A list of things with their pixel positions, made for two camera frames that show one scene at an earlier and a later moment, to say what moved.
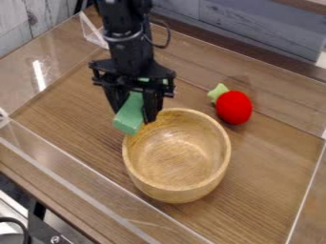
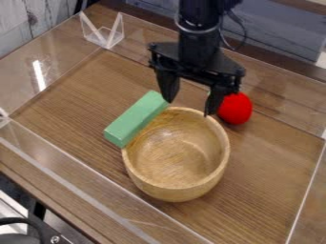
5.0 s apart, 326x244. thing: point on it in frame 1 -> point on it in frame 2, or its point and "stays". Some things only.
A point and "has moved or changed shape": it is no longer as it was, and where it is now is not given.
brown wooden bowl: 177,158 stays
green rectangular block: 128,120 has moved or changed shape
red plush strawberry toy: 233,105 stays
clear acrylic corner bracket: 94,31 stays
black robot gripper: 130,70 -> 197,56
